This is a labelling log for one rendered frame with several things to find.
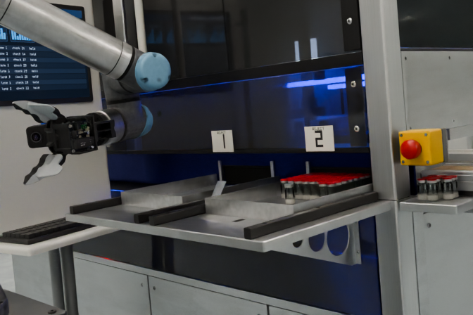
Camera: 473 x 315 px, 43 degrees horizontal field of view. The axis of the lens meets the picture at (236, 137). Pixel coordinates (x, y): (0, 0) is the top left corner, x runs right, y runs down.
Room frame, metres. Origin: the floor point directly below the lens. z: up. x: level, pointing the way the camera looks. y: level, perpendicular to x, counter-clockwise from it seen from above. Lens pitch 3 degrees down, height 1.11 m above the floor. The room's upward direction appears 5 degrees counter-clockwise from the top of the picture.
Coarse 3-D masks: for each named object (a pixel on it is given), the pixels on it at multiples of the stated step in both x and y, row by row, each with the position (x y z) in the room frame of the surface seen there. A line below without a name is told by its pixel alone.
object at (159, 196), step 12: (180, 180) 1.71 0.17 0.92; (192, 180) 1.74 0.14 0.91; (204, 180) 1.77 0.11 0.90; (216, 180) 1.80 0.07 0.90; (264, 180) 1.58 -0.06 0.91; (276, 180) 1.61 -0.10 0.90; (132, 192) 1.54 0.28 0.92; (144, 192) 1.62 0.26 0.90; (156, 192) 1.65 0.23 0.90; (168, 192) 1.68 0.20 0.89; (180, 192) 1.70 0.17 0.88; (192, 192) 1.68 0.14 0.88; (204, 192) 1.43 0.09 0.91; (228, 192) 1.49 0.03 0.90; (132, 204) 1.54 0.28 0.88; (144, 204) 1.50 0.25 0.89; (156, 204) 1.46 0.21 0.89; (168, 204) 1.43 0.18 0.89
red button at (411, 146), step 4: (408, 140) 1.21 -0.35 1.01; (412, 140) 1.21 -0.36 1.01; (404, 144) 1.21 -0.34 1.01; (408, 144) 1.21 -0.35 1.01; (412, 144) 1.20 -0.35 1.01; (416, 144) 1.20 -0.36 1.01; (404, 148) 1.21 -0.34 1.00; (408, 148) 1.21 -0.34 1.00; (412, 148) 1.20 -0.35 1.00; (416, 148) 1.20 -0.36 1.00; (420, 148) 1.21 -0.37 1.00; (404, 152) 1.21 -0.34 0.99; (408, 152) 1.21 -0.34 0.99; (412, 152) 1.20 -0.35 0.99; (416, 152) 1.20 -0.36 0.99; (420, 152) 1.21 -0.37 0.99; (404, 156) 1.22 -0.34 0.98; (408, 156) 1.21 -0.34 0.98; (412, 156) 1.20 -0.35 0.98; (416, 156) 1.21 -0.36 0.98
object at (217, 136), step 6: (216, 132) 1.67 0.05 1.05; (222, 132) 1.66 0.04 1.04; (228, 132) 1.64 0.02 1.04; (216, 138) 1.68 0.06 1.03; (222, 138) 1.66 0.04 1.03; (228, 138) 1.64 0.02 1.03; (216, 144) 1.68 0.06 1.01; (222, 144) 1.66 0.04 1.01; (228, 144) 1.64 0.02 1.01; (216, 150) 1.68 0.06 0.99; (222, 150) 1.66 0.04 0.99; (228, 150) 1.64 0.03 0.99
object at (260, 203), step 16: (240, 192) 1.40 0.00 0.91; (256, 192) 1.44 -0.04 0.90; (272, 192) 1.48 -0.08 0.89; (352, 192) 1.28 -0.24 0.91; (208, 208) 1.32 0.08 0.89; (224, 208) 1.28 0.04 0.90; (240, 208) 1.25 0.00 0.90; (256, 208) 1.21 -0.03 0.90; (272, 208) 1.18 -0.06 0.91; (288, 208) 1.15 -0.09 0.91; (304, 208) 1.16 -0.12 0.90
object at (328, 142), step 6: (318, 126) 1.41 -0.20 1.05; (324, 126) 1.40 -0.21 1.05; (330, 126) 1.39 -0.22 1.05; (306, 132) 1.44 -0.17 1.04; (312, 132) 1.43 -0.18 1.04; (324, 132) 1.40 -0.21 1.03; (330, 132) 1.39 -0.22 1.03; (306, 138) 1.44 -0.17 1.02; (312, 138) 1.43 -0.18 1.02; (324, 138) 1.40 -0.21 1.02; (330, 138) 1.39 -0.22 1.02; (306, 144) 1.44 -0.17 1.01; (312, 144) 1.43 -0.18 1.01; (318, 144) 1.42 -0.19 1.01; (324, 144) 1.40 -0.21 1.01; (330, 144) 1.39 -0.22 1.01; (306, 150) 1.44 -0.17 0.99; (312, 150) 1.43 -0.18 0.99; (318, 150) 1.42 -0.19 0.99; (324, 150) 1.40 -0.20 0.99; (330, 150) 1.39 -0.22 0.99
